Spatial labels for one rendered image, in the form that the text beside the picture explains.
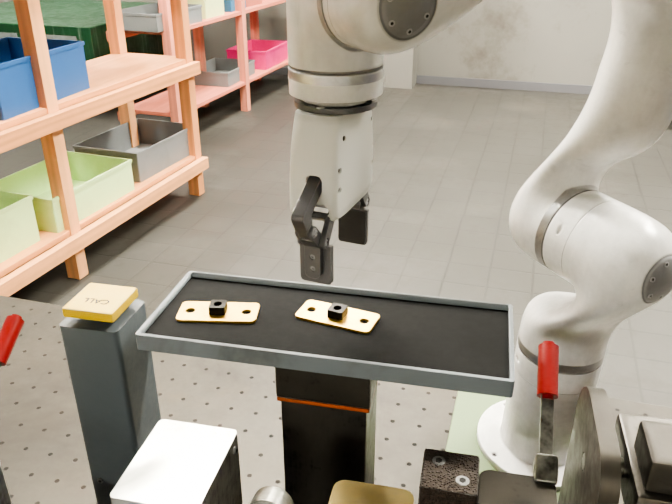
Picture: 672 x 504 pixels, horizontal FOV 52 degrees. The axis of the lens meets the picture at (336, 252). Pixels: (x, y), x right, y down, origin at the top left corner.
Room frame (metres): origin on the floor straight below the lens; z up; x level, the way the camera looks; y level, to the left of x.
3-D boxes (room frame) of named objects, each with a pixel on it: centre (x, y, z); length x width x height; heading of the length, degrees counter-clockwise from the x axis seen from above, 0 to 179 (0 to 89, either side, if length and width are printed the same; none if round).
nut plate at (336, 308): (0.62, 0.00, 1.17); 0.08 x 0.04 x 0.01; 67
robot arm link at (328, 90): (0.62, 0.00, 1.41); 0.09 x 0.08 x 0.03; 157
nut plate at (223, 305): (0.62, 0.12, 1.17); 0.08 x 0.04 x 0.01; 87
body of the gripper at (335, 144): (0.62, 0.00, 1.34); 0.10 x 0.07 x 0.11; 157
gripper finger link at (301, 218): (0.57, 0.02, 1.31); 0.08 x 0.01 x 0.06; 157
